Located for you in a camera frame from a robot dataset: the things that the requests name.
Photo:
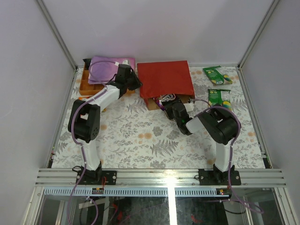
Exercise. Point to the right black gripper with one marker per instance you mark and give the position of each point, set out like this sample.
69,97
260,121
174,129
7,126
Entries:
169,104

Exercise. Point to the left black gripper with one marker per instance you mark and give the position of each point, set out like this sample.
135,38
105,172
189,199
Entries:
134,80

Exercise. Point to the purple candy packet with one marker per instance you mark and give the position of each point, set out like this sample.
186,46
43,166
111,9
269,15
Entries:
166,101

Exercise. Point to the red paper bag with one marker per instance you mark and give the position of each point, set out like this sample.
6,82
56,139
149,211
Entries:
162,78

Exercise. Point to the green snack packet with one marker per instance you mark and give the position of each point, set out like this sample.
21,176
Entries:
216,77
221,97

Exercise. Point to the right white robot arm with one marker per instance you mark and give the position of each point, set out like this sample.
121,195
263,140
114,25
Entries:
220,123

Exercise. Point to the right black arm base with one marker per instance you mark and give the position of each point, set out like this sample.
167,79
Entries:
216,177

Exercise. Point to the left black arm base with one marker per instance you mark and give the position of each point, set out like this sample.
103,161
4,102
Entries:
99,177

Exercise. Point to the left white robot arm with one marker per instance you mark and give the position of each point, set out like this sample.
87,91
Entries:
84,122

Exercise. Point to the purple folded cloth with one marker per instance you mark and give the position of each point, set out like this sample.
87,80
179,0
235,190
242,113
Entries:
103,69

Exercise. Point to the orange wooden tray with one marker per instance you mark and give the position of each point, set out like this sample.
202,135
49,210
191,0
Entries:
87,89

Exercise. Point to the floral table mat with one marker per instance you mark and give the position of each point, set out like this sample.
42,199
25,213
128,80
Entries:
131,136

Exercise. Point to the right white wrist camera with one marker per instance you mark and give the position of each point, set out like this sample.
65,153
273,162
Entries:
189,105

